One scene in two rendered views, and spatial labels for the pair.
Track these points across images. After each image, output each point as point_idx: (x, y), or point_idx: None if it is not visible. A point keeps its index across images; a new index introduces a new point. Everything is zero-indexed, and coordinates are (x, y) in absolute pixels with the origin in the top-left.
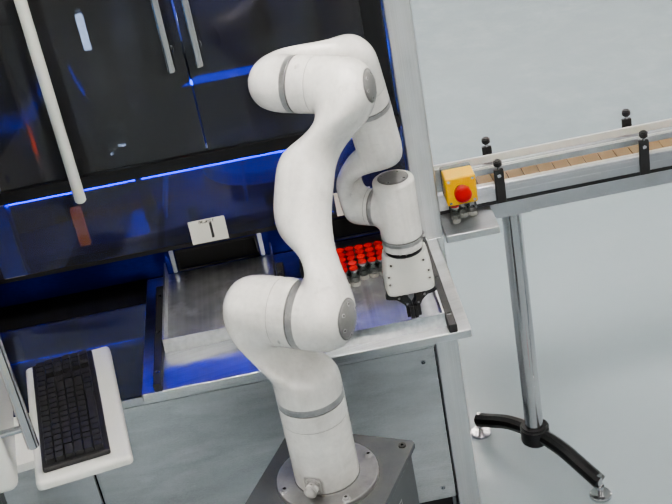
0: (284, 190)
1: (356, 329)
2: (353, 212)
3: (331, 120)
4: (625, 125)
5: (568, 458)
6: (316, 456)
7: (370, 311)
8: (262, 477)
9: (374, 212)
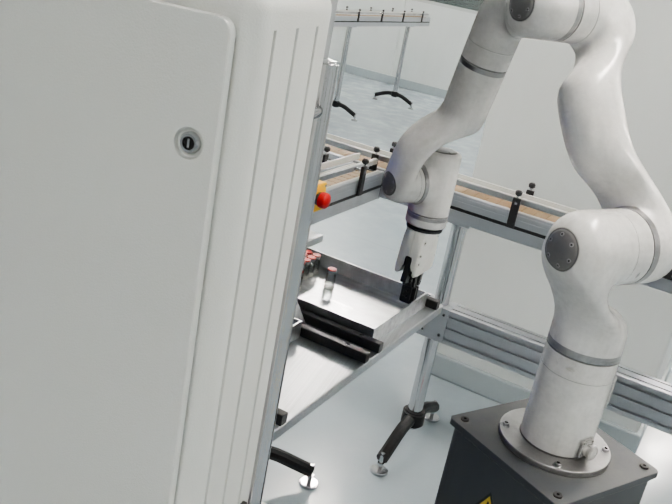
0: (612, 111)
1: (364, 322)
2: (414, 186)
3: (630, 42)
4: (326, 159)
5: (285, 458)
6: (602, 409)
7: (347, 307)
8: (510, 465)
9: (433, 185)
